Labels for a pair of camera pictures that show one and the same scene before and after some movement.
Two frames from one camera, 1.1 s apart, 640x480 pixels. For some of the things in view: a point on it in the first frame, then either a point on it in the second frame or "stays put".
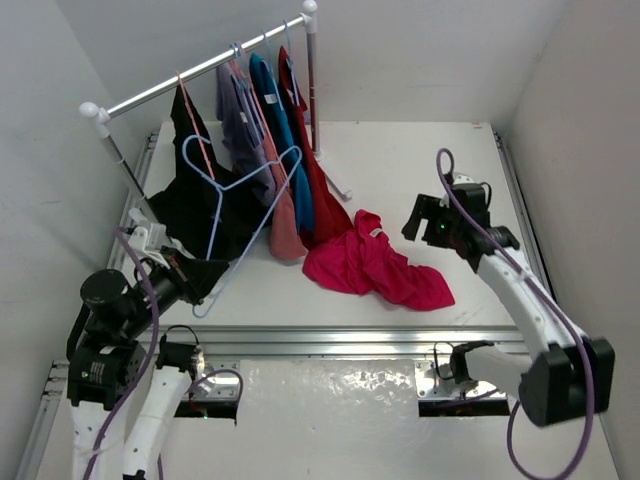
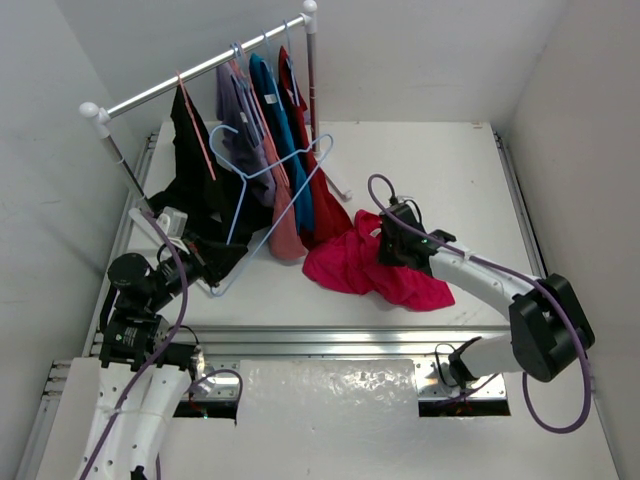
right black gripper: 426,208 to 385,257
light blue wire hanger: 221,189 to 246,176
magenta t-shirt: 362,261 stays put
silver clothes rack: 101,116 stays put
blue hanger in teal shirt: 271,72 stays put
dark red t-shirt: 328,216 stays put
